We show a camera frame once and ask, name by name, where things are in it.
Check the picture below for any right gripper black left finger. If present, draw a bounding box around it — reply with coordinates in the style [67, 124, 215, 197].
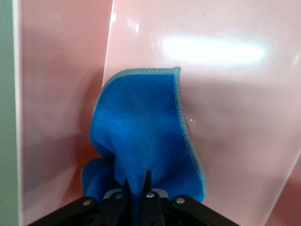
[93, 178, 130, 226]

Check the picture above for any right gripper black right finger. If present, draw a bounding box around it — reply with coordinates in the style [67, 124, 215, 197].
[141, 170, 165, 226]

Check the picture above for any blue microfibre cloth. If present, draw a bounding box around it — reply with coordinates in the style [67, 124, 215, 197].
[81, 66, 207, 226]

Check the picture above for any pink plastic bin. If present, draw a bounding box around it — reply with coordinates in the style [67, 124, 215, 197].
[13, 0, 301, 226]

